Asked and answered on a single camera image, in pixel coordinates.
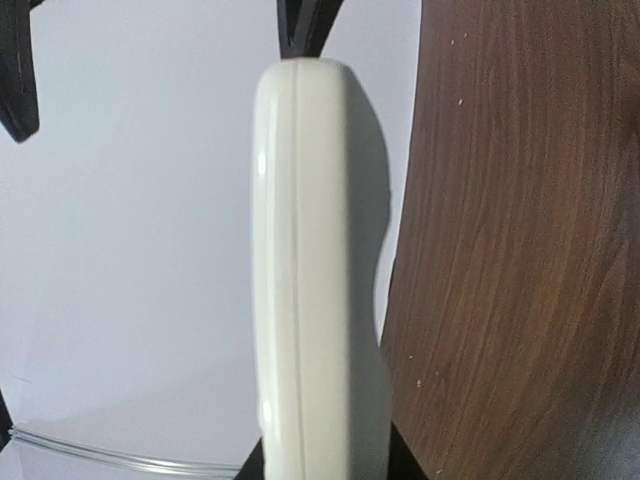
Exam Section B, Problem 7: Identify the front aluminium rail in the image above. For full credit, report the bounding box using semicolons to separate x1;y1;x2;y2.
1;427;241;480

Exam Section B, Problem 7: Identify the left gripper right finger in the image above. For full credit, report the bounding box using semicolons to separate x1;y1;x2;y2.
276;0;334;59

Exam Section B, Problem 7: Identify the white remote control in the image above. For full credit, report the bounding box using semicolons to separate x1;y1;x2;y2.
251;58;392;479

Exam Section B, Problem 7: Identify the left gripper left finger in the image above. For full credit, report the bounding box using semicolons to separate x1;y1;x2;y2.
0;0;40;143

